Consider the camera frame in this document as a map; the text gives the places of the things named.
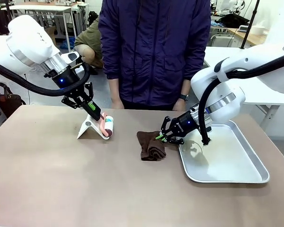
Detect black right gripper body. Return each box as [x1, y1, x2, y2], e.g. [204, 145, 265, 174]
[160, 110, 201, 145]

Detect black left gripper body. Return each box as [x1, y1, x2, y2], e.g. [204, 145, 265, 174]
[52, 69, 95, 110]

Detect brown cloth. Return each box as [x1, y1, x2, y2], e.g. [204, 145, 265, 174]
[136, 131, 168, 162]

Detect pink white lint roller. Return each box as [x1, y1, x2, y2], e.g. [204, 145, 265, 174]
[99, 112, 115, 138]

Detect person's right forearm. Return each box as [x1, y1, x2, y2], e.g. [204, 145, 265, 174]
[107, 78, 121, 99]

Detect person's left forearm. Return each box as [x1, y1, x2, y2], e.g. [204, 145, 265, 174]
[180, 79, 193, 96]

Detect person's left hand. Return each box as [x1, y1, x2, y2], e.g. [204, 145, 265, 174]
[172, 99, 188, 112]

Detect person's right hand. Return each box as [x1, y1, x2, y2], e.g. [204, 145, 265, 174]
[110, 95, 125, 110]

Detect white roller stand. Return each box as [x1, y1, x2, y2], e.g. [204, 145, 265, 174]
[77, 114, 109, 141]

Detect person's dark trousers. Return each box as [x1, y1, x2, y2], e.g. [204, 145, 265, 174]
[120, 98, 180, 111]

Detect blue bag on floor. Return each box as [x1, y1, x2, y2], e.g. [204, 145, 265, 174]
[61, 37, 76, 51]

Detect crouching person olive shirt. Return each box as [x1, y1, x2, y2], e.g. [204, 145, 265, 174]
[74, 16, 105, 75]

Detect cardboard box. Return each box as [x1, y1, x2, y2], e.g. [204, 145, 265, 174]
[46, 26, 58, 47]

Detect silver metal tray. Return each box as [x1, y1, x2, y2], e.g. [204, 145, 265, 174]
[178, 119, 270, 184]

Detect brown leather bag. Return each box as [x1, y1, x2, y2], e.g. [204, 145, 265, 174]
[0, 82, 27, 119]

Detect white background table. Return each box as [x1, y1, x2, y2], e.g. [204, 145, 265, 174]
[9, 4, 73, 53]

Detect person in purple jacket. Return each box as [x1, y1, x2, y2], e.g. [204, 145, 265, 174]
[98, 0, 212, 106]

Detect white side table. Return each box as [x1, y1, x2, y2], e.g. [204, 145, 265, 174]
[203, 46, 284, 130]

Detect wooden background table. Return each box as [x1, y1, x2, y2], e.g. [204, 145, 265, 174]
[227, 27, 257, 47]

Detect black garment pile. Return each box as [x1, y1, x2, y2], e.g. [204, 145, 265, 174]
[214, 13, 250, 28]

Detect black stand pole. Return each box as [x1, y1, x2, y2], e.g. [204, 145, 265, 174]
[240, 0, 261, 50]

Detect white paper roll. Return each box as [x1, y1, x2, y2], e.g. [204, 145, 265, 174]
[250, 22, 266, 35]

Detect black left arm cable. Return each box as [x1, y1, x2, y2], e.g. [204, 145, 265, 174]
[0, 60, 90, 97]

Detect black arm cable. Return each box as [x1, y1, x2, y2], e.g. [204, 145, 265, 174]
[199, 51, 284, 148]
[0, 60, 90, 97]

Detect black cable strap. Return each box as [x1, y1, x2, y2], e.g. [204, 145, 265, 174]
[214, 58, 230, 74]

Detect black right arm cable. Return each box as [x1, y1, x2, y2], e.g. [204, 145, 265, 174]
[199, 51, 284, 148]

